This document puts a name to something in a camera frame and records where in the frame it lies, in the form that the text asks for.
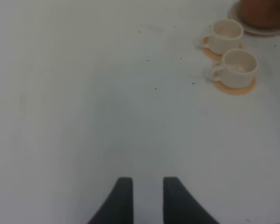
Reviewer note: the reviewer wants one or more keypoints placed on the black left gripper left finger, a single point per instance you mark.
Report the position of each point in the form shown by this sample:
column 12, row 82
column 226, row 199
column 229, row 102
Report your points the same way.
column 118, row 207

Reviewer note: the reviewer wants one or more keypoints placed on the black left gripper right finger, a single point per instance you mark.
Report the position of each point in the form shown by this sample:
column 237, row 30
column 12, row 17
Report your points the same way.
column 180, row 207

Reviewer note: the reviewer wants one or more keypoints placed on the brown clay teapot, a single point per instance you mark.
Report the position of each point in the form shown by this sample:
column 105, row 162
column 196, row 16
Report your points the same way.
column 262, row 14

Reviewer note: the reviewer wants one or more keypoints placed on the beige round teapot saucer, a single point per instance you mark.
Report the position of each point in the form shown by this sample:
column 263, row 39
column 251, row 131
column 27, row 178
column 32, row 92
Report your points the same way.
column 234, row 15

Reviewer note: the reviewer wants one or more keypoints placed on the orange coaster near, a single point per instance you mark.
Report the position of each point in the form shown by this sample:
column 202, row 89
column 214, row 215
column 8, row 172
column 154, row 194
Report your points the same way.
column 232, row 91

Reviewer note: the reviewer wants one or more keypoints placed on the orange coaster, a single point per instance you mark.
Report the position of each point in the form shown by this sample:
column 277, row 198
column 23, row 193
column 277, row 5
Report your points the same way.
column 232, row 91
column 211, row 54

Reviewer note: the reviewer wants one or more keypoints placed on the white teacup near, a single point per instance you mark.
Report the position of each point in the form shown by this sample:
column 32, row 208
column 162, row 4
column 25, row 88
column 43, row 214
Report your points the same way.
column 236, row 70

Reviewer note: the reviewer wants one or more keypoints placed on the white teacup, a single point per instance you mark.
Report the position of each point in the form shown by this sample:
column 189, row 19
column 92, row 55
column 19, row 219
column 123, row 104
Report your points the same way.
column 224, row 35
column 236, row 70

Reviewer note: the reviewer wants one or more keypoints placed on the orange coaster far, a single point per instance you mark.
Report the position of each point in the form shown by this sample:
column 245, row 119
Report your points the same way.
column 211, row 54

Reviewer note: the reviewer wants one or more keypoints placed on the white teacup far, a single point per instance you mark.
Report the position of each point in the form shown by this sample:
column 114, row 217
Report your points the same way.
column 224, row 35

